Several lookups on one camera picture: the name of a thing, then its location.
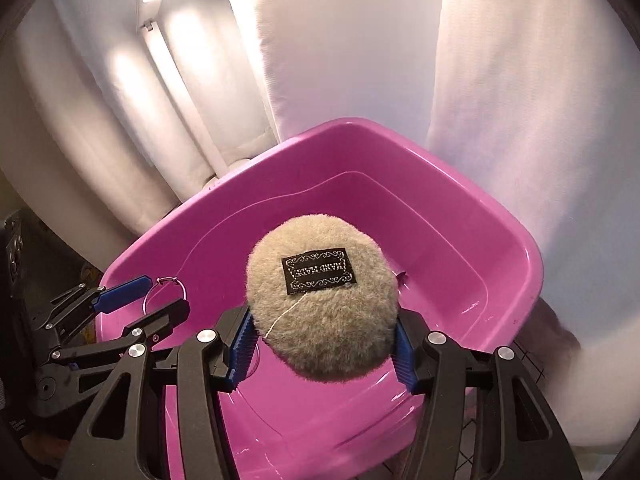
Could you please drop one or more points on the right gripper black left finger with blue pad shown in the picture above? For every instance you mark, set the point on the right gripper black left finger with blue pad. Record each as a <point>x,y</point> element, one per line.
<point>123,434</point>

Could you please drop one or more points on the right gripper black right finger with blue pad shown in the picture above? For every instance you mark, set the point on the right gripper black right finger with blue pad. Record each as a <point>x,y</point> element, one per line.
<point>517,435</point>

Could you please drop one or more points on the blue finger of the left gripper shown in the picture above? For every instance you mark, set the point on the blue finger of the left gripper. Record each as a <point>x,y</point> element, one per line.
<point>70,312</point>

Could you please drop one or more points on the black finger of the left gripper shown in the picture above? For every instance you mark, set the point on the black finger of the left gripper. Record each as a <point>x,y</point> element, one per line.
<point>149,330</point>

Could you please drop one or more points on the silver ring bangle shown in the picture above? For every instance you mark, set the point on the silver ring bangle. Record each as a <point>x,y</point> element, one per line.
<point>160,287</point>

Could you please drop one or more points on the beige fluffy round puff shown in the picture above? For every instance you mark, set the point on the beige fluffy round puff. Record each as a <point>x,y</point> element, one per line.
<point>323,298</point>

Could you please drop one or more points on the pink plastic tub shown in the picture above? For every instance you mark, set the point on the pink plastic tub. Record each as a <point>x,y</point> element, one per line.
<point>457,257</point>

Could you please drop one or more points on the white curtain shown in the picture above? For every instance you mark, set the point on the white curtain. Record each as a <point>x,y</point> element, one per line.
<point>114,112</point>

